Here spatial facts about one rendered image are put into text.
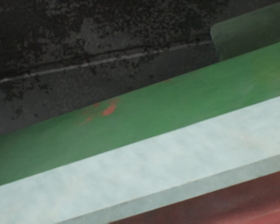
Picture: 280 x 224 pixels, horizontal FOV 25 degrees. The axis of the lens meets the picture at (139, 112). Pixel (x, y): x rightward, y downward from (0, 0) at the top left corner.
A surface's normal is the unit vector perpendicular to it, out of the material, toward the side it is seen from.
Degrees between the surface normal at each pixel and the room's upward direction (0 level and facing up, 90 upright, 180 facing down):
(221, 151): 90
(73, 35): 0
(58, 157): 90
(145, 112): 90
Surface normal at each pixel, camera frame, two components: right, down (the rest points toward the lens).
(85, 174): -0.34, -0.88
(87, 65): -0.02, 0.37
